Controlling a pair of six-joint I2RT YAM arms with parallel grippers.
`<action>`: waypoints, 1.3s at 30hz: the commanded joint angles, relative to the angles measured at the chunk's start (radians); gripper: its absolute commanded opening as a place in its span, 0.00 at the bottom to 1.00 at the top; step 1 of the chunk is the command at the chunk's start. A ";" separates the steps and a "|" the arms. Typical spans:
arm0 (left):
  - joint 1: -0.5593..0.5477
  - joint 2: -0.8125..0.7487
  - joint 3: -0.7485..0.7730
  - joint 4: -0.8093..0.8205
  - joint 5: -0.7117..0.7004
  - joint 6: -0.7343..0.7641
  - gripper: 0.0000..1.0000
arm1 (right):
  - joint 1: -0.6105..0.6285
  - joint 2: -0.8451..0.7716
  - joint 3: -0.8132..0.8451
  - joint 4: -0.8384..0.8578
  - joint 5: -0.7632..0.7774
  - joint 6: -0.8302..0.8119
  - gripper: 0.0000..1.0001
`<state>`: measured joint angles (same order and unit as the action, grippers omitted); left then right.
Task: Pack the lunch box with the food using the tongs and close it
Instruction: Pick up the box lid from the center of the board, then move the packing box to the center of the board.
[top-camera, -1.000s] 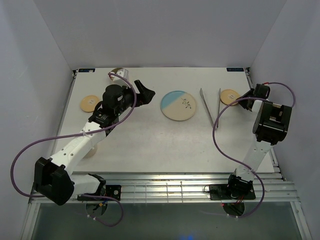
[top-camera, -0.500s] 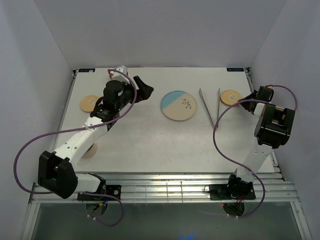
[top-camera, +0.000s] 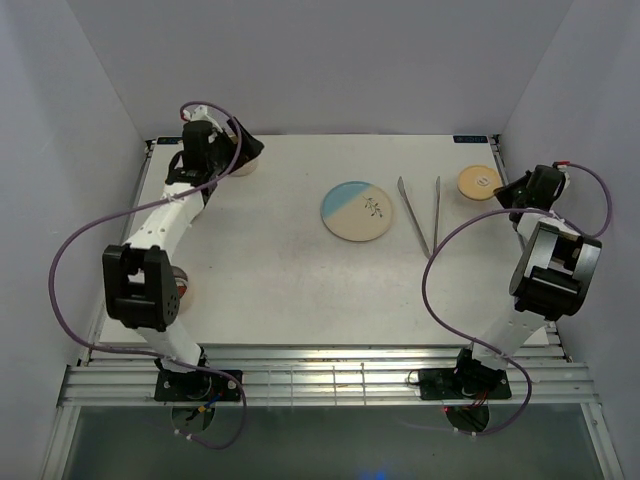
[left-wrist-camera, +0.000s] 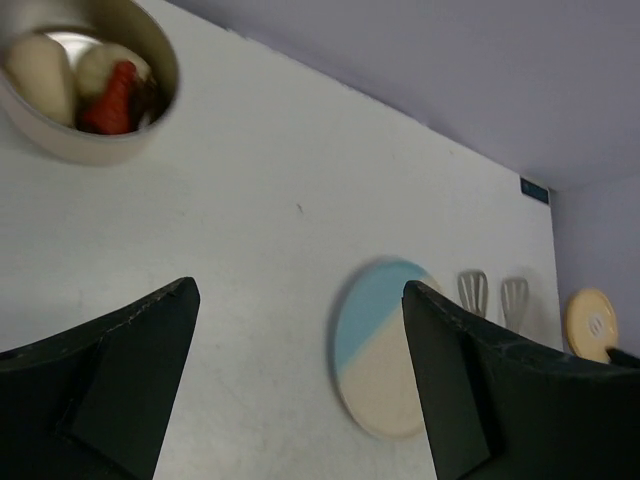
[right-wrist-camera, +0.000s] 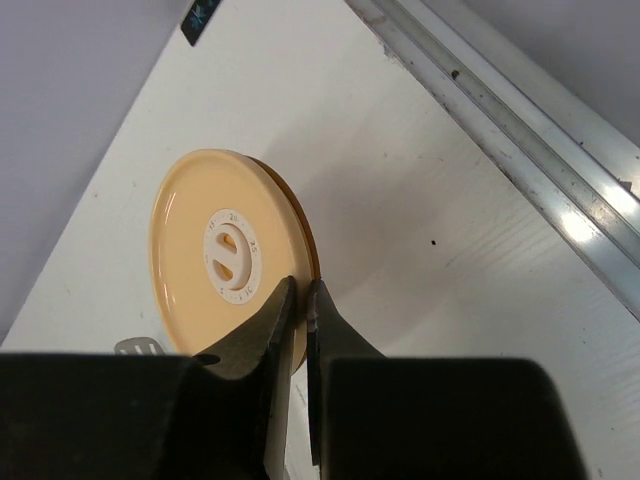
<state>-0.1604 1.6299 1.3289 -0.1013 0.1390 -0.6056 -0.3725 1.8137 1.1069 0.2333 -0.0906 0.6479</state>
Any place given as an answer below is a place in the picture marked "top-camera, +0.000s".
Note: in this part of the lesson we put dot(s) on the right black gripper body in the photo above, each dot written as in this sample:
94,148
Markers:
515,191

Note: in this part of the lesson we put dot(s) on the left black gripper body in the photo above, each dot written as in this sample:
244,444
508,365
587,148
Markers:
227,155

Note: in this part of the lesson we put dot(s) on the steel lunch bowl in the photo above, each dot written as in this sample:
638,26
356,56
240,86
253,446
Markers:
248,168
185,289

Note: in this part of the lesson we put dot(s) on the wooden lid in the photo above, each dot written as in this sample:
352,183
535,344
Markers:
478,182

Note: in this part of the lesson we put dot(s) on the steel tongs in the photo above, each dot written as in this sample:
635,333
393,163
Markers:
426,249

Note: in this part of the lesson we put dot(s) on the ceramic food plate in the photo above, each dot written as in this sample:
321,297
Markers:
357,211

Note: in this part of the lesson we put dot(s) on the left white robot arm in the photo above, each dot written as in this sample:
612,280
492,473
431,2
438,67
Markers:
141,290

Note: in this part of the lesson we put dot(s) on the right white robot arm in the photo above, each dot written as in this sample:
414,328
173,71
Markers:
551,279

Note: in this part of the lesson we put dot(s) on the left blue label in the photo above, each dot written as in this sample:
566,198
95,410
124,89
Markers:
168,140

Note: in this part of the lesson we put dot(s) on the blue label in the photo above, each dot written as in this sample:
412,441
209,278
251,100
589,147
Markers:
168,140
470,139

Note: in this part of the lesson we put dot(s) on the right blue label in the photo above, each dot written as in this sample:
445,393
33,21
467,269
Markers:
470,139

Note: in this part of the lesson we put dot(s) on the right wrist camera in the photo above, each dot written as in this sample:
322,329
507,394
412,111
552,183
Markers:
563,166

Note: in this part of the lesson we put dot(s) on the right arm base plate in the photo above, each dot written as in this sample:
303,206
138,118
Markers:
440,387

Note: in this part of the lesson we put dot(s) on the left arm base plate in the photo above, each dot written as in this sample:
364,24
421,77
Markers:
194,386

